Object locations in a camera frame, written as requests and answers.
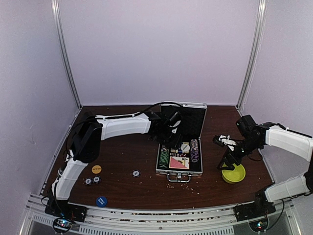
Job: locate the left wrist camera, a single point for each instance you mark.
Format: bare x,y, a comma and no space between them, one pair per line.
174,121

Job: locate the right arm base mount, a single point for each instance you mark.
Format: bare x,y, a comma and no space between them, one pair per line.
252,210

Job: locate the blue small blind button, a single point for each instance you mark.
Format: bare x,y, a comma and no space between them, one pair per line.
101,201

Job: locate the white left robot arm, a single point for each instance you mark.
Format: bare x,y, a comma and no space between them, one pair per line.
84,147

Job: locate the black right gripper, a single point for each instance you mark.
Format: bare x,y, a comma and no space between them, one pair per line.
229,154

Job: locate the aluminium corner post right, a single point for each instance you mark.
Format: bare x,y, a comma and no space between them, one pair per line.
256,43

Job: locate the green poker chip stack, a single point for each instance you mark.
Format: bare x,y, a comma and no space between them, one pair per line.
164,158

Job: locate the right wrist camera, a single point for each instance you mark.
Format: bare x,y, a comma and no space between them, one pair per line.
223,140

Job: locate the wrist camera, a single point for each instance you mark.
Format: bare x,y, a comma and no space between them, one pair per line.
174,121
223,140

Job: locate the white dealer button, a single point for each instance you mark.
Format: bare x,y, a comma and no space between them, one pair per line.
185,148

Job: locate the aluminium corner post left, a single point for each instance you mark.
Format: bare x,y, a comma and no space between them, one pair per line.
64,53

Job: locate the aluminium corner post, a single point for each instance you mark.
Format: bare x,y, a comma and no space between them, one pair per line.
64,53
256,43

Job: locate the aluminium poker case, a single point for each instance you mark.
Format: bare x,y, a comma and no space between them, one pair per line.
192,122

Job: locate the row of red dice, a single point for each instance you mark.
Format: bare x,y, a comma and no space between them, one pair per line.
178,155

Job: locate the dark poker chip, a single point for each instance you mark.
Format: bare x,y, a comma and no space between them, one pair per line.
136,173
88,181
96,180

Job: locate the aluminium front rail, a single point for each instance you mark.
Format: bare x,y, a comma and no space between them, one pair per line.
204,221

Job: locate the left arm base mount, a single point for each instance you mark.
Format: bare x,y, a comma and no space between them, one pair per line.
68,211

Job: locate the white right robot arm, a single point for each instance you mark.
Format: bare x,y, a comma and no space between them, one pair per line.
271,138

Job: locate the green bowl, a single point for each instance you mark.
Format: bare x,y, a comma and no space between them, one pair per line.
234,176

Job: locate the purple poker chip stack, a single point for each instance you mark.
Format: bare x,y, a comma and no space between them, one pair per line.
194,151

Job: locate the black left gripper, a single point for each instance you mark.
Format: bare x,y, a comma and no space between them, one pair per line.
174,144

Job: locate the red card deck box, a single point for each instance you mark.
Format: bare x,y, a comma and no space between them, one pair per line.
179,163

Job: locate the orange button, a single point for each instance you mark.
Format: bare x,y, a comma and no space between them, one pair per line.
96,169

